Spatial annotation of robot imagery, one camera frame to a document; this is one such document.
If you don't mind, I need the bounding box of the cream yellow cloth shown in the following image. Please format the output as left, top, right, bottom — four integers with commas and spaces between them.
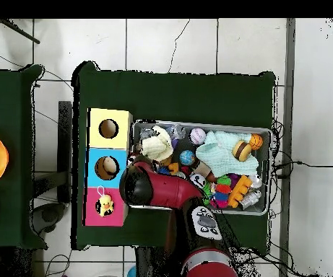
140, 126, 173, 162

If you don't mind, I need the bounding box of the white baseball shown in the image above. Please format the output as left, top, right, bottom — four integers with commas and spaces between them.
189, 127, 207, 146

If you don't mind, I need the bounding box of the yellow plush duck toy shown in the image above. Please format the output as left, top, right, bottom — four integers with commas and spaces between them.
95, 185, 116, 218

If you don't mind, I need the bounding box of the wooden box with three holes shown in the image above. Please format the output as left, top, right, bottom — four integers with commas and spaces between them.
83, 107, 134, 227

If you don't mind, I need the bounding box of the shallow mesh bin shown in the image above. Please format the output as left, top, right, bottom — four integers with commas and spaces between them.
126, 119, 272, 216

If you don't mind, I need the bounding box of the blue globe ball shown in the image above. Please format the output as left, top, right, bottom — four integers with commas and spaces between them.
179, 149, 196, 167

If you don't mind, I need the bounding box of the small soccer ball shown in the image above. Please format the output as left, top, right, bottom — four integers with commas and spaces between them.
189, 172, 207, 189

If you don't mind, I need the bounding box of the mint green cloth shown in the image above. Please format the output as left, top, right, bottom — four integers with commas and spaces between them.
195, 131, 259, 178

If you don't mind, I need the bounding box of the dark green table cloth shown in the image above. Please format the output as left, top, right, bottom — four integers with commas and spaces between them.
0, 63, 48, 250
71, 61, 277, 251

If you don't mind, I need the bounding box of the toy hamburger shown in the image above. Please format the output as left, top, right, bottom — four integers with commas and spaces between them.
231, 140, 253, 162

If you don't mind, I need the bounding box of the orange toy brick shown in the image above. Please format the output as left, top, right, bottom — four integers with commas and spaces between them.
227, 175, 253, 208

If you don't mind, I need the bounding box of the small orange basketball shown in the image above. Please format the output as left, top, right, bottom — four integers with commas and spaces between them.
248, 133, 264, 151

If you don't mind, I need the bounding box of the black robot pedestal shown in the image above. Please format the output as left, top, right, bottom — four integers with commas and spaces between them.
134, 246, 184, 277

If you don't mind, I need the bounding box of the black power cable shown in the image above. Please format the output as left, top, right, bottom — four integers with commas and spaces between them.
272, 160, 333, 178

